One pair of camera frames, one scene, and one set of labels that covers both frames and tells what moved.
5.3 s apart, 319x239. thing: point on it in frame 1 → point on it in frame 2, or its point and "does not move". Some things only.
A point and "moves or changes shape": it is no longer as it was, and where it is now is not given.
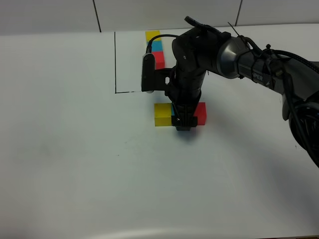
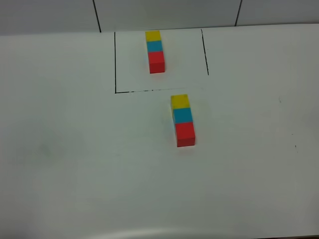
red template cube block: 159,59 does not move
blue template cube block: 156,46 does not move
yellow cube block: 163,114 moves or changes shape
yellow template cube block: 150,34 does not move
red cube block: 200,113 → 185,134
